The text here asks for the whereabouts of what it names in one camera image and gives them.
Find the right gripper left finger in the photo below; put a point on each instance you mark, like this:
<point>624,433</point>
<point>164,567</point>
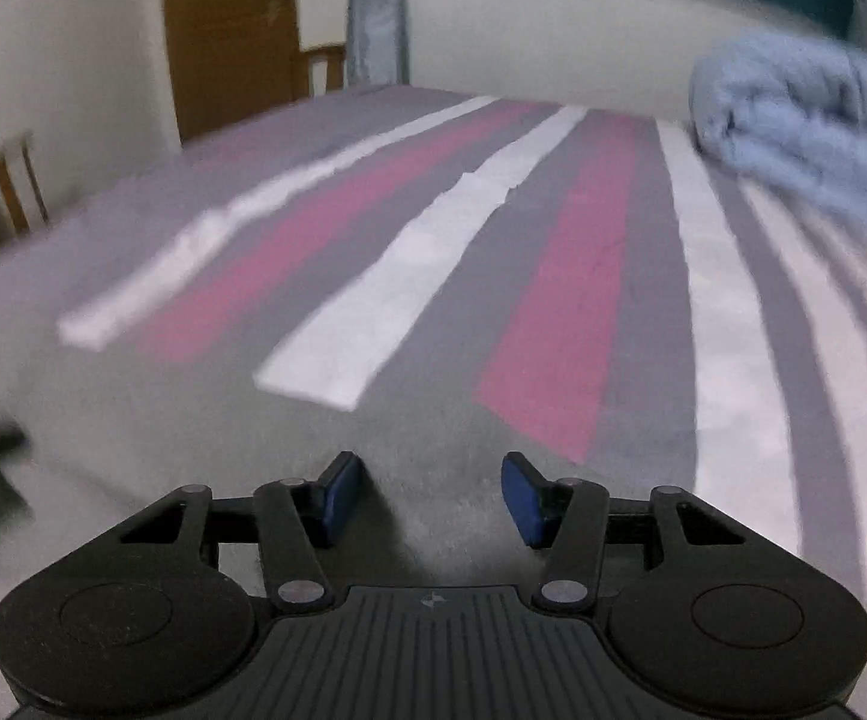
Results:
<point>296,519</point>

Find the grey pants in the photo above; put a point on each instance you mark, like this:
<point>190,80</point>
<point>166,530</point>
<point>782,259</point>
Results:
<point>110,433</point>

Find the wooden chair at left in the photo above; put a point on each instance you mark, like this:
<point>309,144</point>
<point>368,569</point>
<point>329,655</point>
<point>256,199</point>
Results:
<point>19,183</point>

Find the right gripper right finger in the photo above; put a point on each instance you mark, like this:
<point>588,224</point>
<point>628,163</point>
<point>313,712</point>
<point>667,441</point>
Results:
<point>564,520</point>

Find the brown wooden door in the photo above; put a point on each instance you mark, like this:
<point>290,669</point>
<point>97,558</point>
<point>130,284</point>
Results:
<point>229,60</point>

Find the striped pink grey bedsheet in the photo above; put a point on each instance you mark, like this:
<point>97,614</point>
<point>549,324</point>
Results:
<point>586,277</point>

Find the folded light blue duvet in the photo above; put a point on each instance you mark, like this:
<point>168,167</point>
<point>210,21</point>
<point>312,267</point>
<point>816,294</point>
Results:
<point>790,112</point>

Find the wooden chair near door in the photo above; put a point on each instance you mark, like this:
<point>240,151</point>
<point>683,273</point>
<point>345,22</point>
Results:
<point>331,58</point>

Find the grey curtain by door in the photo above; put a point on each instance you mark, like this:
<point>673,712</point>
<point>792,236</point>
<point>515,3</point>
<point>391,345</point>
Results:
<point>376,47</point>

